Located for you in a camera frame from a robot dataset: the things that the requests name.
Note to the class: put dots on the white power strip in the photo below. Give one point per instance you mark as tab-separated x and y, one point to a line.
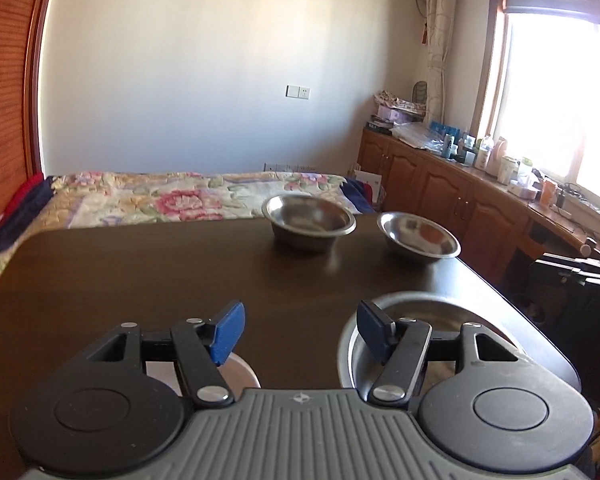
290	167

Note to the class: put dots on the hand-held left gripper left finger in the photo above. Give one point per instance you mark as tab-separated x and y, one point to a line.
227	332

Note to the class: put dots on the dark blue quilt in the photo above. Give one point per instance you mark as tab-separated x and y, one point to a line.
10	232

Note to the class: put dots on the white bottle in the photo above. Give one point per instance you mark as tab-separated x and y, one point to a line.
484	152

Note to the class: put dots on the tissue box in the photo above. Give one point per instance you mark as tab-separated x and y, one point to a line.
522	191

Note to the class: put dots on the white wall socket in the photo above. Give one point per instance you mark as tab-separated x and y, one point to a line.
304	93

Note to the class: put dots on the white jar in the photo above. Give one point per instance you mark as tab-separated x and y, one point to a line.
507	170

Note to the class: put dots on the blue boxes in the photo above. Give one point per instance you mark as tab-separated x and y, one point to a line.
444	128

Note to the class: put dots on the white floral rectangular plate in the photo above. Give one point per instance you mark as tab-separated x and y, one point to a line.
242	375

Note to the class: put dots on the patterned beige curtain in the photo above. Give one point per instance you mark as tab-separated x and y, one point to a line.
441	35

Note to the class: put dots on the blue can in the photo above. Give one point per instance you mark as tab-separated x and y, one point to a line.
449	147

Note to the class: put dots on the white paper bag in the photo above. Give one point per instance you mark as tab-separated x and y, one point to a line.
367	185

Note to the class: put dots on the wooden cabinet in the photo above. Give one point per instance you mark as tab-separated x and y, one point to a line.
445	185

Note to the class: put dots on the large steel bowl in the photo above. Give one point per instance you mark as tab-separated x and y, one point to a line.
445	320

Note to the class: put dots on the white wall switch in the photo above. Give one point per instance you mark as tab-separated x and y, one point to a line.
292	92

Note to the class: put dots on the stack of boxes and cloth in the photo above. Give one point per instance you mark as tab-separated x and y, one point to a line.
397	100

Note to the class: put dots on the wooden louvered wardrobe door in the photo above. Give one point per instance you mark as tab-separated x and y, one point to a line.
5	85

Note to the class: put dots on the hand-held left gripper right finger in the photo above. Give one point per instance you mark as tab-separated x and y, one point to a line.
375	330

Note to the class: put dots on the pink bottle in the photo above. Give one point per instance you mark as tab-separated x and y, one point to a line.
501	147

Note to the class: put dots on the woven hand fan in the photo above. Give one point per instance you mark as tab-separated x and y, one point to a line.
419	94

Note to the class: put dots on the pink box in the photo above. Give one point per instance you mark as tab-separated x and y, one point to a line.
397	116

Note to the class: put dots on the window with wooden frame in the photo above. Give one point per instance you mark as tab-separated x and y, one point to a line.
555	100

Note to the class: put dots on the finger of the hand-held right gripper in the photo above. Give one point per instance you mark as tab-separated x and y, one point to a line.
570	266

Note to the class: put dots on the small steel bowl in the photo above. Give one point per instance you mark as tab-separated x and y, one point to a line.
307	217
420	237

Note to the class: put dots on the red cloth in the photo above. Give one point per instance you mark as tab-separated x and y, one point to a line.
27	192

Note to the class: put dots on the clear plastic bags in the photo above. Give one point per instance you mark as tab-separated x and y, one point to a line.
417	136

